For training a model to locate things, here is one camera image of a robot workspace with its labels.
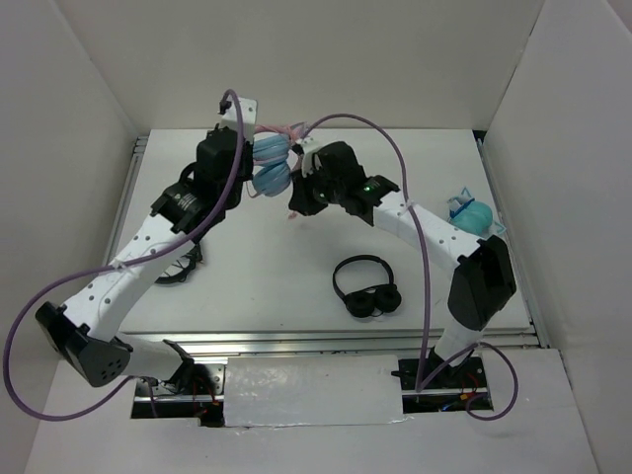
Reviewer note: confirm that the pink blue cat-ear headphones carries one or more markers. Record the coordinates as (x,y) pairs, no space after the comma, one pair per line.
(275,157)

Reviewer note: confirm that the left aluminium side rail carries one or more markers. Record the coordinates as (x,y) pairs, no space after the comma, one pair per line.
(137,155)

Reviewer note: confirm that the teal cat-ear headphones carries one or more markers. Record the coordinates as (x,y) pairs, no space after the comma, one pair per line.
(473,216)

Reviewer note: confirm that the aluminium front rail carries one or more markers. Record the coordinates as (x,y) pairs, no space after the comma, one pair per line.
(206,345)

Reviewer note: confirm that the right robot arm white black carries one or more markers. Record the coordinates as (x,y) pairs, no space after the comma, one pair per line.
(482,276)

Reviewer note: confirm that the black on-ear headphones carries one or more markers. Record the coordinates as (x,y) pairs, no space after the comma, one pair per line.
(374,300)

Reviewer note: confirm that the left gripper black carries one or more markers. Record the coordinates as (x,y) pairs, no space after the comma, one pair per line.
(247,154)

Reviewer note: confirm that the white foil-taped panel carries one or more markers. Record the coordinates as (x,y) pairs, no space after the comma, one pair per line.
(324,390)

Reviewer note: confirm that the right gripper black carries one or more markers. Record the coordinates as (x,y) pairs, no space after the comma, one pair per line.
(301,199)

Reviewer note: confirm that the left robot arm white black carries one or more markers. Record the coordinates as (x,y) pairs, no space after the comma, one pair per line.
(84,329)

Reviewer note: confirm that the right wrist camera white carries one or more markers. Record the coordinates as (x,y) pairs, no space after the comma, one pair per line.
(307,148)

